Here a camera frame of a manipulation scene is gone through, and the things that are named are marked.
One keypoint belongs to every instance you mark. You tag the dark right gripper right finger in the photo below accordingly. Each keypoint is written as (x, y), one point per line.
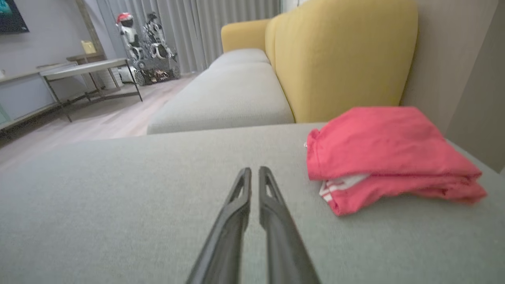
(280, 244)

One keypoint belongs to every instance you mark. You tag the large grey sofa chaise cushion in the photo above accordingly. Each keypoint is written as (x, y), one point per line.
(138, 197)

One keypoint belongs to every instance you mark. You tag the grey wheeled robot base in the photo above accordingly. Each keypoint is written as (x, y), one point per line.
(156, 71)

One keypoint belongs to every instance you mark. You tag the black wall television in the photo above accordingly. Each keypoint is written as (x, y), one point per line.
(11, 15)

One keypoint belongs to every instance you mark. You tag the low grey media cabinet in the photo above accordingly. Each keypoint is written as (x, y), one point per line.
(23, 94)

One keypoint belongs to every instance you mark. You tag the brown wooden shelf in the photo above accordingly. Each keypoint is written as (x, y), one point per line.
(85, 58)

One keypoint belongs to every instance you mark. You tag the yellow sofa armrest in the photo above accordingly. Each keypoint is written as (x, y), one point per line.
(244, 35)

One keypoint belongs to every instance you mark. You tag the brown wooden post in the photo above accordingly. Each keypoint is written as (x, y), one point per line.
(92, 23)

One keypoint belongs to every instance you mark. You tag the small yellow container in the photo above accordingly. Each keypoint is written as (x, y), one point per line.
(88, 47)

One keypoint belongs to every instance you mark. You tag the white box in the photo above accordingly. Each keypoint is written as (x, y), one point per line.
(126, 75)

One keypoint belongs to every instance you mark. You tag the grey sofa seat cushion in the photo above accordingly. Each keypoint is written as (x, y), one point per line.
(229, 98)
(240, 57)

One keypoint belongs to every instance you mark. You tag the grey pleated curtain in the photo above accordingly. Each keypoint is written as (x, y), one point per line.
(205, 31)

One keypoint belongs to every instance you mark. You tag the white toy robot red hat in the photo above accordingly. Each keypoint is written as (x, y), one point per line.
(129, 35)

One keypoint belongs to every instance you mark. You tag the large yellow sofa back cushion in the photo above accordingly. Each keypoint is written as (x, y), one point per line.
(347, 59)

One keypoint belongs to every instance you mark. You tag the grey metal-legged coffee table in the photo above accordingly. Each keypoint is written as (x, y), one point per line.
(83, 69)

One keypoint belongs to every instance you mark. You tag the red Bulls 23 jersey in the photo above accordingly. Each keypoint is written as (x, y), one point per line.
(394, 142)

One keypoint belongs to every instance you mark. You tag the white and black toy robot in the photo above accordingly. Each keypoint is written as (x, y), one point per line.
(159, 37)

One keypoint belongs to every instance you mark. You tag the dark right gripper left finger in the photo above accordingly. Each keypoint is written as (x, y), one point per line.
(229, 236)

